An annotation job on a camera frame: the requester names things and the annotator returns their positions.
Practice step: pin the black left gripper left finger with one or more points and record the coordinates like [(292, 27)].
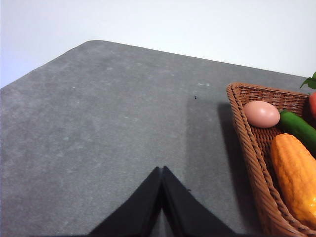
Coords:
[(138, 212)]

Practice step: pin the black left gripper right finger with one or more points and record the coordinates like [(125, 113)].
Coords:
[(182, 212)]

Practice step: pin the yellow corn cob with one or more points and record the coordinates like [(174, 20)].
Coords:
[(293, 172)]

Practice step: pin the brown wicker basket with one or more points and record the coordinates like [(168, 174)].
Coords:
[(259, 158)]

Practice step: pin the pale brown egg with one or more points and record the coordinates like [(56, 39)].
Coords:
[(261, 114)]

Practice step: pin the green chili pepper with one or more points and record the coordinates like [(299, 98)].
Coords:
[(300, 128)]

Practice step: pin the orange carrot with green leaves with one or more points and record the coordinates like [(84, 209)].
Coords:
[(313, 103)]

